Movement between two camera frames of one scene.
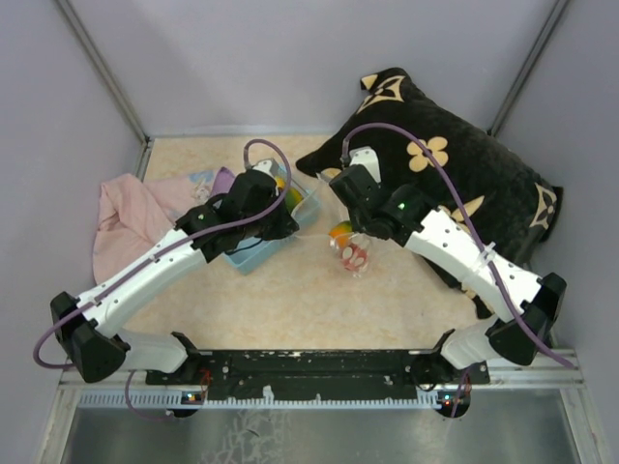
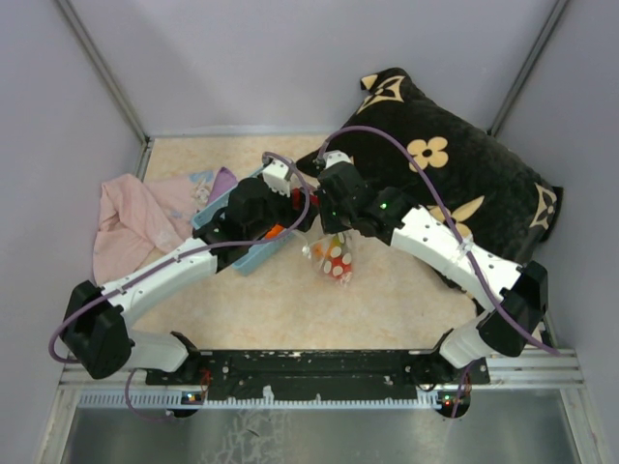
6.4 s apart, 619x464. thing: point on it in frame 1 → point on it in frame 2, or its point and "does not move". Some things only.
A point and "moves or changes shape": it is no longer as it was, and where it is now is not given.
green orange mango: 341,232 moves or changes shape
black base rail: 348,374 does not move
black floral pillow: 500,198 does not move
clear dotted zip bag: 321,213 moves or changes shape
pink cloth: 132,213 does not move
